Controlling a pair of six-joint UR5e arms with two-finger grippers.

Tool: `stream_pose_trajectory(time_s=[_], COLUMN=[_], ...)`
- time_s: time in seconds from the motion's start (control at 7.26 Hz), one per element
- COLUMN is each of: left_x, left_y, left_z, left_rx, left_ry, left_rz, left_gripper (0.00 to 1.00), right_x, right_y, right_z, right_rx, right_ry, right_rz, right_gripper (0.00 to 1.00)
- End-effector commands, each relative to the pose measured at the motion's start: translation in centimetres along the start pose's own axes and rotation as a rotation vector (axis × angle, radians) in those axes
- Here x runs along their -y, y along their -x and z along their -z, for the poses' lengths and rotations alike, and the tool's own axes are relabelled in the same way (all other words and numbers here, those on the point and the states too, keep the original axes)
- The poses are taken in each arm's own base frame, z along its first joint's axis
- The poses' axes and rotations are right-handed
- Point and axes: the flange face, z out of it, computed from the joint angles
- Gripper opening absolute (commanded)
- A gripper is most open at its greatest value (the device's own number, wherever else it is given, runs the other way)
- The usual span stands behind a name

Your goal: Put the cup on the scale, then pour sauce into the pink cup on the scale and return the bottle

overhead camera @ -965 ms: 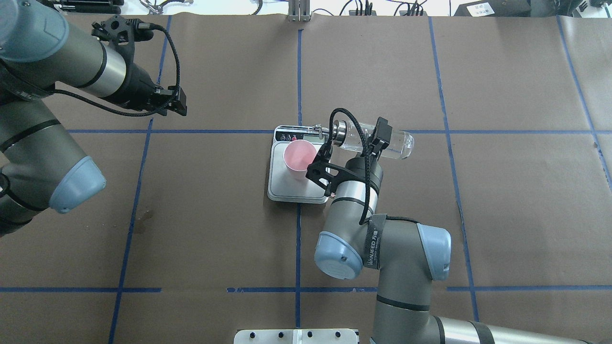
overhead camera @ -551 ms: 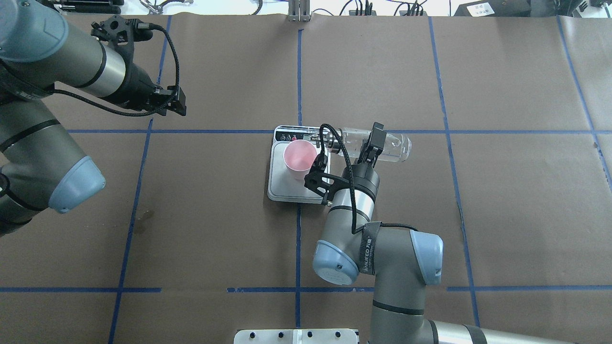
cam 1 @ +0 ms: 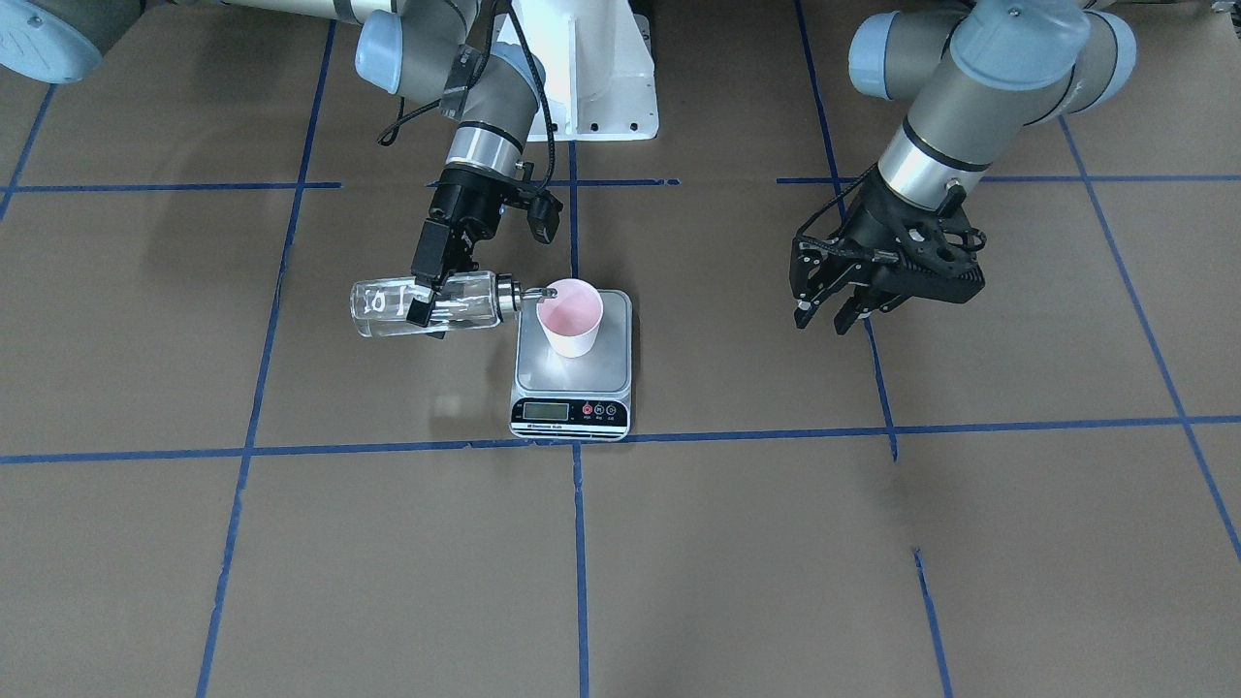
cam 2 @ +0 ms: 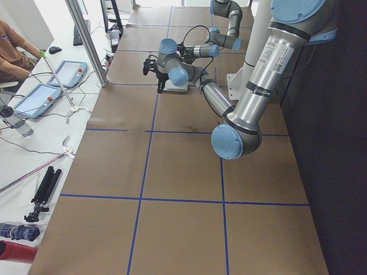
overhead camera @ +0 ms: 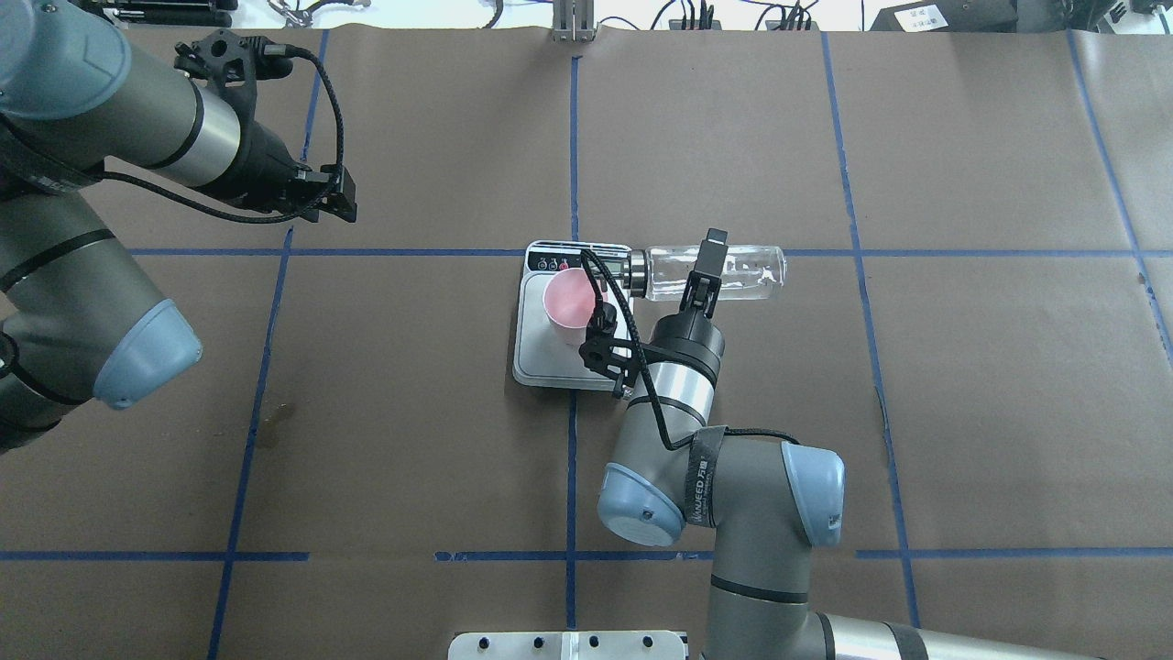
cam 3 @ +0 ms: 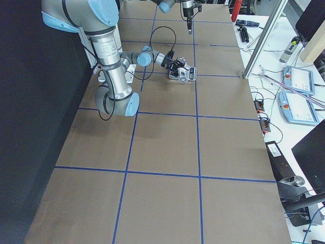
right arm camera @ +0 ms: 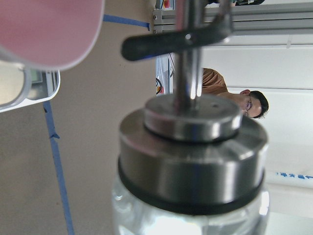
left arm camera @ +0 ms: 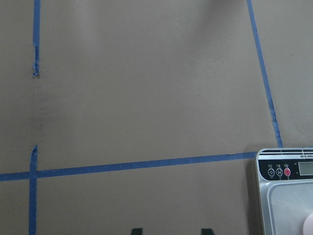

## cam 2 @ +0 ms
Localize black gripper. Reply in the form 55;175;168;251
155;68;169;93
180;46;195;62

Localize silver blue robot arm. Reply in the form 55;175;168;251
177;1;243;64
143;0;339;160

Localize silver digital kitchen scale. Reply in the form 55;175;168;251
163;80;188;93

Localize black monitor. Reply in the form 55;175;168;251
99;0;127;34

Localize green tipped reacher grabber stick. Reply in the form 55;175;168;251
39;50;91;117

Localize far blue teach pendant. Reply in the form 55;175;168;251
55;60;88;88

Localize blue teach pendant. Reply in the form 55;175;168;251
13;84;61;119
55;60;88;88

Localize black keyboard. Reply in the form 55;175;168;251
73;19;91;46

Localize black computer mouse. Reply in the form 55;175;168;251
48;46;62;54

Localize pink reacher grabber stick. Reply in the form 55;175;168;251
1;135;75;193

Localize near blue teach pendant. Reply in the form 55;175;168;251
13;84;61;119

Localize black folded tripod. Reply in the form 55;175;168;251
24;166;62;222

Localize person in brown shirt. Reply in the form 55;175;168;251
1;20;42;83

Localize clear water bottle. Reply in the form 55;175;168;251
1;105;34;137

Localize blue folded umbrella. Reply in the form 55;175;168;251
1;223;40;241

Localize red cylinder bottle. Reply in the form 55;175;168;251
1;241;38;264

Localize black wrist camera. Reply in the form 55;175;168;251
143;54;158;76

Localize black camera cable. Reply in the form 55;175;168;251
182;25;220;87

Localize aluminium frame post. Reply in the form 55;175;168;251
65;0;108;87

